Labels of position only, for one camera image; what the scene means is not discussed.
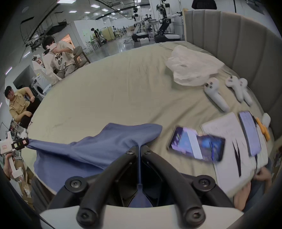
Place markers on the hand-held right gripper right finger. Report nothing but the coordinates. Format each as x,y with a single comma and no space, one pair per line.
179,187

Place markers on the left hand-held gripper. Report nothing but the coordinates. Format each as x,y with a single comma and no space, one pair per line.
6,148

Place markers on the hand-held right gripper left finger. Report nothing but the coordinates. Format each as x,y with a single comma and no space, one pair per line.
95,189

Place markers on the blue shirt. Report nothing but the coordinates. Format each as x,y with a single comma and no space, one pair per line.
95,149

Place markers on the white robot arm on base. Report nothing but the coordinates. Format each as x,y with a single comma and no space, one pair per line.
138,30

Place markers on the person's left hand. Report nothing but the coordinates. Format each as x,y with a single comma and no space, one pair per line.
7,166

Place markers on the brown carton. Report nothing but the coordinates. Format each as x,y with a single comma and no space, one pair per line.
25,185

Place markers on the black phone with lit screen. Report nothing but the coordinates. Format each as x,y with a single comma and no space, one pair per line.
195,144

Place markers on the white washing machine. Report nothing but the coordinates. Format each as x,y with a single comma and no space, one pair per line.
39,87

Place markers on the black tweezers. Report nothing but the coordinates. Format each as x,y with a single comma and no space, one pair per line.
237,158

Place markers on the white paper sheet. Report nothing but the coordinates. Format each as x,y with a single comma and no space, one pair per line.
226,132

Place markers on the dark phone with purple screen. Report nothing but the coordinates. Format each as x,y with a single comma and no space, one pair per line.
249,132

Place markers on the bed with beige sheet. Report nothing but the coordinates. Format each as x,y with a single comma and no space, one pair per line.
107,92

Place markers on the white hand controller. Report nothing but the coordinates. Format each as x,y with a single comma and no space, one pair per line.
216,93
235,86
246,92

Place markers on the orange pen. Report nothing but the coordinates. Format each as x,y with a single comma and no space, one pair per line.
262,129

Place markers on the grey chair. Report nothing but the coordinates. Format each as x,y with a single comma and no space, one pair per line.
80,56

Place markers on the small white rounded object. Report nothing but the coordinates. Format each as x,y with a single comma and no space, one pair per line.
266,120

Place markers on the white plastic bag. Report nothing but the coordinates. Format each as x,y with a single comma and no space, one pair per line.
191,65

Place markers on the grey padded headboard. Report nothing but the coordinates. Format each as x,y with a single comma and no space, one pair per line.
250,46

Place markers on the black and white robot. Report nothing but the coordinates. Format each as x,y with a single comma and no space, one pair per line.
166,20

